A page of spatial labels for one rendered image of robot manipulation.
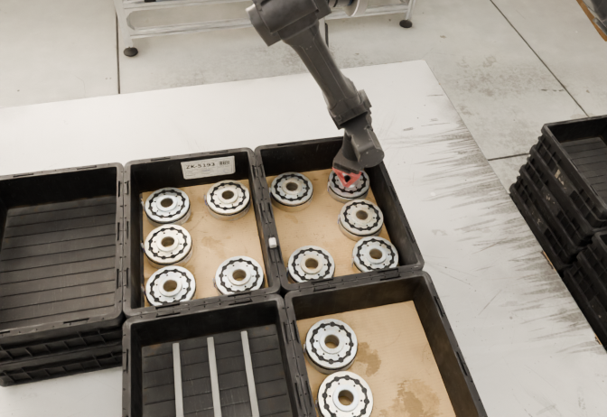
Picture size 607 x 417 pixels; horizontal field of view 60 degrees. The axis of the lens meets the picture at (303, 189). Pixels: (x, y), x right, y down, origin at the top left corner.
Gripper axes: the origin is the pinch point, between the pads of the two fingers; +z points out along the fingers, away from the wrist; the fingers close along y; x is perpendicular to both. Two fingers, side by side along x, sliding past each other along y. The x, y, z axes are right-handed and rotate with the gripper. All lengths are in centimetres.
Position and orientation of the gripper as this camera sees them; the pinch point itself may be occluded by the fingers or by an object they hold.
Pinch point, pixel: (350, 177)
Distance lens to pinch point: 130.5
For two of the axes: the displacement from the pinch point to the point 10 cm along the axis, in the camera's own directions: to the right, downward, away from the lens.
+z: -0.4, 6.4, 7.7
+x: -9.0, -3.5, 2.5
